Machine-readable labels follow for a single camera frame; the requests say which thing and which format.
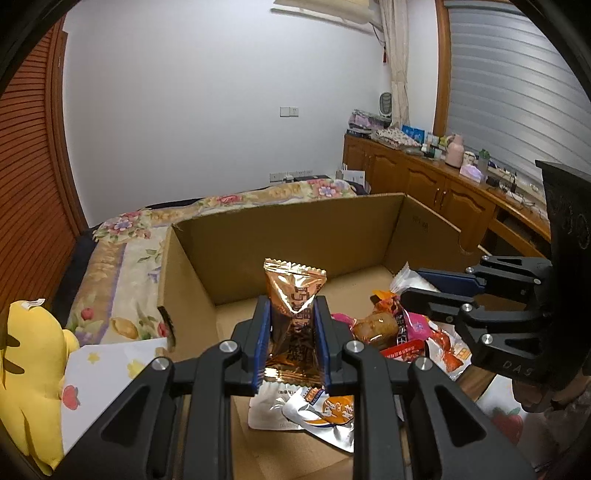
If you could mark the green lid bottle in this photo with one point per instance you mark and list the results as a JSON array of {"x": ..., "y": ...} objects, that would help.
[{"x": 483, "y": 161}]

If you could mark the clear packet with brown bun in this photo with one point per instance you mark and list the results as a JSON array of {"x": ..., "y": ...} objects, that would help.
[{"x": 374, "y": 325}]

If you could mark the wooden window frame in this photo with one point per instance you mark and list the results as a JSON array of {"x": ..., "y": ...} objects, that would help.
[{"x": 442, "y": 69}]

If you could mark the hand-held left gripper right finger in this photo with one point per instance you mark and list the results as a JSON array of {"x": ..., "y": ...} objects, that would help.
[{"x": 323, "y": 344}]

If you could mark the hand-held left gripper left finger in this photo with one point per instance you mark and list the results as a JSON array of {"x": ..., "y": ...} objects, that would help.
[{"x": 262, "y": 344}]

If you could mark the wooden cabinet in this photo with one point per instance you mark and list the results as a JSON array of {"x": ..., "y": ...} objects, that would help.
[{"x": 415, "y": 180}]

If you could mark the pink black snack packet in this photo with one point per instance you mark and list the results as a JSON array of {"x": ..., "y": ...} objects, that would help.
[{"x": 418, "y": 327}]

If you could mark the person's right hand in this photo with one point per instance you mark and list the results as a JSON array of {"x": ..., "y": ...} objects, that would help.
[{"x": 535, "y": 399}]

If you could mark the silver orange blue snack packet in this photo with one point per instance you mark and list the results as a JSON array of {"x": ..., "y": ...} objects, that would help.
[{"x": 323, "y": 410}]

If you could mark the grey window blind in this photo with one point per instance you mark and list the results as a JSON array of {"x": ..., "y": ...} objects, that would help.
[{"x": 508, "y": 92}]

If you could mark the copper foil snack packet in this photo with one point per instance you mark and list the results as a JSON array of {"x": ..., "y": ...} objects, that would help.
[{"x": 293, "y": 300}]

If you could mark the white strawberry print sheet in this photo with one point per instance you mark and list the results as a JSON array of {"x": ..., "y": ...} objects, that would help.
[{"x": 106, "y": 369}]

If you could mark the white wall socket strip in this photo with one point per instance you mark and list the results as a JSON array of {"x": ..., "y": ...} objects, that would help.
[{"x": 291, "y": 176}]

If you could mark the yellow plush pillow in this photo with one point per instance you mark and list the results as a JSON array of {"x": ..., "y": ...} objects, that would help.
[{"x": 27, "y": 392}]

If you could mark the lavender tissue pack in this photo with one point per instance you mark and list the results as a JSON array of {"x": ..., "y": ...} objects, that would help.
[{"x": 472, "y": 172}]

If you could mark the small white snack packet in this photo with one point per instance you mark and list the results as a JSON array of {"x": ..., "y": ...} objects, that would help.
[{"x": 408, "y": 279}]

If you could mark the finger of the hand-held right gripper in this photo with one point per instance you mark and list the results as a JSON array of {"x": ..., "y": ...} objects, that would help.
[
  {"x": 448, "y": 280},
  {"x": 434, "y": 305}
]

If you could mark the blue box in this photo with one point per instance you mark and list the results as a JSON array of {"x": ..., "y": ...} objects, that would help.
[{"x": 413, "y": 134}]

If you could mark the white paper box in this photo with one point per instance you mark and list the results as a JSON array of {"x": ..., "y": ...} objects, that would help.
[{"x": 353, "y": 175}]

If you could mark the white air conditioner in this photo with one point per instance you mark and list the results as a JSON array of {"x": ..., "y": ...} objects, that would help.
[{"x": 323, "y": 7}]

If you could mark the wooden louvered door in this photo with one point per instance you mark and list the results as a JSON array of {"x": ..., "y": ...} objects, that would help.
[{"x": 27, "y": 161}]

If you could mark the beige curtain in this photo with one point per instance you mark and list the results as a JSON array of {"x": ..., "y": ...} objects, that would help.
[{"x": 397, "y": 55}]

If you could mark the white red snack packet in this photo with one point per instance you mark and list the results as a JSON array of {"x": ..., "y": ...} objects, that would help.
[{"x": 445, "y": 353}]

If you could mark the pink thermos jug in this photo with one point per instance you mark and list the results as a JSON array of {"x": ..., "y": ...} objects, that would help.
[{"x": 454, "y": 150}]

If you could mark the white wall switch plate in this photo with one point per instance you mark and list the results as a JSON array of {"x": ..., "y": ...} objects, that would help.
[{"x": 289, "y": 111}]

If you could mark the silver white crinkled snack packet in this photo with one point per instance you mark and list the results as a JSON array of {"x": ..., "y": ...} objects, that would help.
[{"x": 265, "y": 410}]

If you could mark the floral patterned cloth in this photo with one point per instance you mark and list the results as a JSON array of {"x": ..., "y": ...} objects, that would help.
[{"x": 395, "y": 137}]

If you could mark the pile of folded cloths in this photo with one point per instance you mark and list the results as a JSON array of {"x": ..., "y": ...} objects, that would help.
[{"x": 364, "y": 121}]

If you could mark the small white fan heater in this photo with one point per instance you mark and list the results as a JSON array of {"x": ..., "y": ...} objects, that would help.
[{"x": 385, "y": 105}]

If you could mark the brown cardboard box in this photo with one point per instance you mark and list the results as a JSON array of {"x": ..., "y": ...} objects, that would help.
[{"x": 295, "y": 235}]

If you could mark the floral blanket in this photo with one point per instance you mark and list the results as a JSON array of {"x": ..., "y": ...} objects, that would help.
[{"x": 129, "y": 272}]

